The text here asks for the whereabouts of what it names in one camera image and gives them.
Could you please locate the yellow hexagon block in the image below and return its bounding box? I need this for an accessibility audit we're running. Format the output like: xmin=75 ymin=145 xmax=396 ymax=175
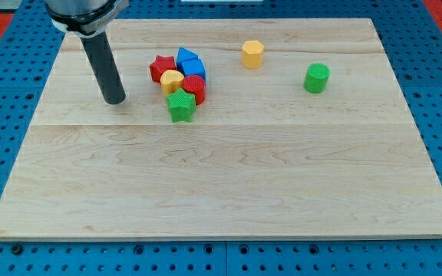
xmin=241 ymin=40 xmax=264 ymax=69

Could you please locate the light wooden board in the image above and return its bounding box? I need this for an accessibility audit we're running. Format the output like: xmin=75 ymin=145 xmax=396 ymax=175
xmin=0 ymin=18 xmax=442 ymax=242

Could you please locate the blue cube block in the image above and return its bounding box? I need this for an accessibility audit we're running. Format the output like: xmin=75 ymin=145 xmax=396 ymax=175
xmin=181 ymin=59 xmax=206 ymax=80

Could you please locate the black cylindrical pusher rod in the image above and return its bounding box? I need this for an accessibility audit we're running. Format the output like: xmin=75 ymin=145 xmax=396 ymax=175
xmin=81 ymin=32 xmax=126 ymax=105

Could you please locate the green star block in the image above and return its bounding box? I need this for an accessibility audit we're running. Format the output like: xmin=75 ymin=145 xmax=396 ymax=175
xmin=166 ymin=88 xmax=196 ymax=123

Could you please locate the green cylinder block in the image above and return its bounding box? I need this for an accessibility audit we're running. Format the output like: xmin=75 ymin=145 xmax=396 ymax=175
xmin=303 ymin=63 xmax=331 ymax=94

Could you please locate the red cylinder block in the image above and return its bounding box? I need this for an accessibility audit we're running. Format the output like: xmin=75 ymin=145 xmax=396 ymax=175
xmin=182 ymin=74 xmax=206 ymax=105

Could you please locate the yellow heart block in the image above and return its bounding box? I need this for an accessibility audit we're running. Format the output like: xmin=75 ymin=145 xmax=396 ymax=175
xmin=160 ymin=69 xmax=184 ymax=97

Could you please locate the blue triangle block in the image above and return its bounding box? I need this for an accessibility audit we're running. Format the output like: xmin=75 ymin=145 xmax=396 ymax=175
xmin=176 ymin=47 xmax=198 ymax=67

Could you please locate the red star block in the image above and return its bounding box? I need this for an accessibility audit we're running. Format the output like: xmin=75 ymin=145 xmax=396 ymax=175
xmin=149 ymin=55 xmax=176 ymax=83

